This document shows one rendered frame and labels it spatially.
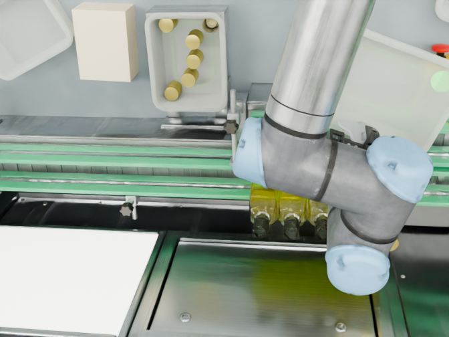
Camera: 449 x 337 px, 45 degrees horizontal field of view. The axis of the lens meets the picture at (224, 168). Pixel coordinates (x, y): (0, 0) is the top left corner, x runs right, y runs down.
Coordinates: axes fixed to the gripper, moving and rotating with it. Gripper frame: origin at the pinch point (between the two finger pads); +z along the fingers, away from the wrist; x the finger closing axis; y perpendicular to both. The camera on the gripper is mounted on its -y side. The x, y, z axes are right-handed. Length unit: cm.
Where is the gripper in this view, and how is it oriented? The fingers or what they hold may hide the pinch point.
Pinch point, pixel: (362, 130)
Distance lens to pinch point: 97.2
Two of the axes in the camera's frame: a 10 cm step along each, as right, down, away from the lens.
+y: -9.5, -3.1, -0.3
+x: -2.6, 7.6, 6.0
